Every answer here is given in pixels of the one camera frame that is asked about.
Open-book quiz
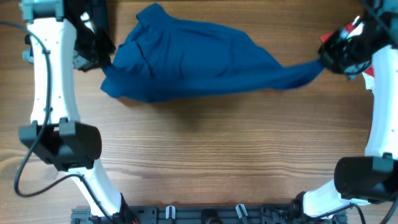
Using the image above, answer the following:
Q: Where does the blue polo shirt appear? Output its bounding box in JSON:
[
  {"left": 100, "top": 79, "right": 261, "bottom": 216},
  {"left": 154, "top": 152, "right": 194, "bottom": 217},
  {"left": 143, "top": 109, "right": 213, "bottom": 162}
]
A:
[{"left": 101, "top": 3, "right": 323, "bottom": 103}]

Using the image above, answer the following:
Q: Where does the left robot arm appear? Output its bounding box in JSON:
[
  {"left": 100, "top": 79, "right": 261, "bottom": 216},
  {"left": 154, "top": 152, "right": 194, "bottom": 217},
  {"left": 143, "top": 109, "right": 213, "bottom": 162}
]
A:
[{"left": 19, "top": 0, "right": 139, "bottom": 223}]

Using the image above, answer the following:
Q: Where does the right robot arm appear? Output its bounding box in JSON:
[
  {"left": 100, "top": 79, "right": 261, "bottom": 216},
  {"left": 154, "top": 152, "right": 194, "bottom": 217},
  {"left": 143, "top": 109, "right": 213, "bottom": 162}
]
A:
[{"left": 280, "top": 0, "right": 397, "bottom": 223}]

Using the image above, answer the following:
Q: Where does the red t-shirt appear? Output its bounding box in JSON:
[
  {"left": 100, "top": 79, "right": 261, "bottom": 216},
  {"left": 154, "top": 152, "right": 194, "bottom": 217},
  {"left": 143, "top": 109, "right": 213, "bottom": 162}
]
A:
[{"left": 343, "top": 16, "right": 375, "bottom": 91}]

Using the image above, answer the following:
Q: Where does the black folded garment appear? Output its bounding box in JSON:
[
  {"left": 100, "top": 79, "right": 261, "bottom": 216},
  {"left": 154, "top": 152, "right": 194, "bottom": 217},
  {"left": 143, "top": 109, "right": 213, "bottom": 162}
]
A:
[{"left": 80, "top": 0, "right": 109, "bottom": 33}]

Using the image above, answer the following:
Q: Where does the light grey folded garment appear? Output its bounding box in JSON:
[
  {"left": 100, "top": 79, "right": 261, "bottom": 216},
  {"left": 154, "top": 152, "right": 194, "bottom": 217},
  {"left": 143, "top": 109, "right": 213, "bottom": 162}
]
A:
[{"left": 22, "top": 45, "right": 34, "bottom": 64}]

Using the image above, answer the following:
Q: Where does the left black cable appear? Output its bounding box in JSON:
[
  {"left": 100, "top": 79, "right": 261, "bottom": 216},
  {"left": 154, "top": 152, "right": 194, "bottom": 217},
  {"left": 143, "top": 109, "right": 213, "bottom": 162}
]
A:
[{"left": 0, "top": 20, "right": 116, "bottom": 224}]

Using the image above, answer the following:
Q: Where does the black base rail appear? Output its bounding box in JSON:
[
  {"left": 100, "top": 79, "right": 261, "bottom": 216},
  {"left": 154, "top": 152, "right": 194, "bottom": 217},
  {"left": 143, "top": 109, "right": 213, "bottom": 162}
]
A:
[{"left": 71, "top": 204, "right": 348, "bottom": 224}]

